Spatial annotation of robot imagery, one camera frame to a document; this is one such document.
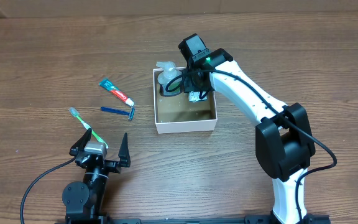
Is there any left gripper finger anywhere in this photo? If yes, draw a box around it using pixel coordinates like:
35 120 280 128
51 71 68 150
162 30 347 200
118 133 131 167
70 128 92 152

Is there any green white soap bar box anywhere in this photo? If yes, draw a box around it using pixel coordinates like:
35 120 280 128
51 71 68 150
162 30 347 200
188 91 208 103

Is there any purple soap pump bottle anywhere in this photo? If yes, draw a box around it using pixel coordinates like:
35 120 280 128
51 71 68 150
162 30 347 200
156 61 182 97

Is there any green toothbrush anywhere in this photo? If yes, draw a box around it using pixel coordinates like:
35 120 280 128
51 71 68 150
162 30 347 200
68 107 109 149

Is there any blue disposable razor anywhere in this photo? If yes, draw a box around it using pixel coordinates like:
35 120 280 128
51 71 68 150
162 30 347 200
100 107 135 120

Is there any red green toothpaste tube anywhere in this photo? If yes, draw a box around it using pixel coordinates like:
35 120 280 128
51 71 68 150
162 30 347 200
99 78 135 107

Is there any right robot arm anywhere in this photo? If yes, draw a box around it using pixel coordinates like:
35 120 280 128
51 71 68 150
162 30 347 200
178 34 315 223

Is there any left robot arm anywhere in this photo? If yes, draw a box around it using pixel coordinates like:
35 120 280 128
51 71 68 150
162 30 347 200
62 129 131 223

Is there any white cardboard box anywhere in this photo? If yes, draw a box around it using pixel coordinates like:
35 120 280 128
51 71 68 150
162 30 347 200
153 68 218 134

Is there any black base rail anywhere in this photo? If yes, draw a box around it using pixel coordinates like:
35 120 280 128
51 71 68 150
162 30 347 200
54 214 332 224

